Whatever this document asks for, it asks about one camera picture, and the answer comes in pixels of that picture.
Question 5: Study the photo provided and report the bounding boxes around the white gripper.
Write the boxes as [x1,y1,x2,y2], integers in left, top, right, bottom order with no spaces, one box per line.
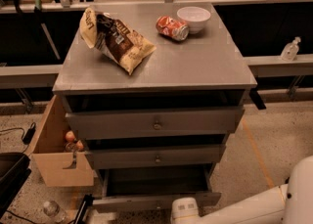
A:
[170,198,200,224]

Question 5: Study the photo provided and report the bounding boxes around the grey bottom drawer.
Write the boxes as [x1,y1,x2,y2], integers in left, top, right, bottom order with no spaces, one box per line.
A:
[93,164,221,212]

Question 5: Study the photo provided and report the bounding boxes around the grey drawer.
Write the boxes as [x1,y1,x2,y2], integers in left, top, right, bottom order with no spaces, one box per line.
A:
[66,107,244,140]
[85,145,225,169]
[93,164,221,212]

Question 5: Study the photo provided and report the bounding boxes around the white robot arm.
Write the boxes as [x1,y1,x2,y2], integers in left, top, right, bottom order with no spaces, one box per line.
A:
[170,157,313,224]

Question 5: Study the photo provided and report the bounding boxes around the grey drawer cabinet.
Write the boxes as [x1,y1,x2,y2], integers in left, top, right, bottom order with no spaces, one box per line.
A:
[52,2,258,177]

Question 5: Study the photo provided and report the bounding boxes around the grey middle drawer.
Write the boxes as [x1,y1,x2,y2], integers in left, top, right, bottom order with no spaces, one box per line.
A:
[85,145,225,169]

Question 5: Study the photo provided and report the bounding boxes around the grey top drawer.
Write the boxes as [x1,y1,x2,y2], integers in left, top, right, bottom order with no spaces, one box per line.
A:
[66,107,244,140]

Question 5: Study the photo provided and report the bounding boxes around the black clamp tool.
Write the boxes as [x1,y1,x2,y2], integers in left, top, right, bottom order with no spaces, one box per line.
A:
[73,195,95,224]

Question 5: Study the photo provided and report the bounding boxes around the red apple lower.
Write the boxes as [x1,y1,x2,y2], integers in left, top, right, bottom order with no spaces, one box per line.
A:
[75,141,84,152]

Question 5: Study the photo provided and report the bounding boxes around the red apple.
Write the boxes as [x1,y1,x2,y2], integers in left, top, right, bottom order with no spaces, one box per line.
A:
[65,130,76,143]
[75,141,84,152]

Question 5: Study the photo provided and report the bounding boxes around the wooden side box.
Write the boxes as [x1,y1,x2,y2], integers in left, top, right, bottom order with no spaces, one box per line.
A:
[26,96,94,187]

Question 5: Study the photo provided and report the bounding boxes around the clear plastic water bottle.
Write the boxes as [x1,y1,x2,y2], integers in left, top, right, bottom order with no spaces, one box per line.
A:
[43,201,67,224]

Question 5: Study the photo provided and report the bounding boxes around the red apple upper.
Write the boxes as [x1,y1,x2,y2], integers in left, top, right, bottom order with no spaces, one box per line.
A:
[65,130,76,143]

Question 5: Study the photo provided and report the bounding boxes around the yellow brown chip bag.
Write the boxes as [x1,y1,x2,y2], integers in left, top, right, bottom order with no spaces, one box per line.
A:
[79,8,157,75]

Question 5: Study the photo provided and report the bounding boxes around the black power adapter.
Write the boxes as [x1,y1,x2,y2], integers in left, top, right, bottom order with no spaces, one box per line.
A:
[22,122,36,145]

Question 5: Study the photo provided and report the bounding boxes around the black bin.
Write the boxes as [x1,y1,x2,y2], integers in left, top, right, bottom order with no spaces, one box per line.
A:
[0,153,31,218]

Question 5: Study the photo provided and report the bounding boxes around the red soda can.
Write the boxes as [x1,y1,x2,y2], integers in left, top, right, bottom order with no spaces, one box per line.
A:
[156,16,189,41]

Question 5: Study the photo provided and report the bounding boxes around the clear sanitizer bottle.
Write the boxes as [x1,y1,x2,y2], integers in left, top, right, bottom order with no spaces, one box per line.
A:
[280,36,301,62]

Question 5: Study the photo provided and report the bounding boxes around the white bowl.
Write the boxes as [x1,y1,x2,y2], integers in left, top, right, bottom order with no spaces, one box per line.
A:
[177,7,211,34]

